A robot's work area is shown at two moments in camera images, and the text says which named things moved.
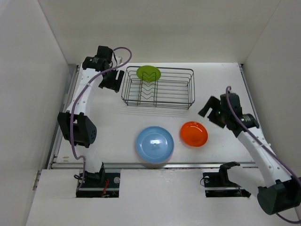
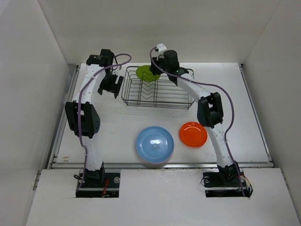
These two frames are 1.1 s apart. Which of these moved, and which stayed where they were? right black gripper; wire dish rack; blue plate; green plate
Moved: right black gripper
Stayed: blue plate; wire dish rack; green plate
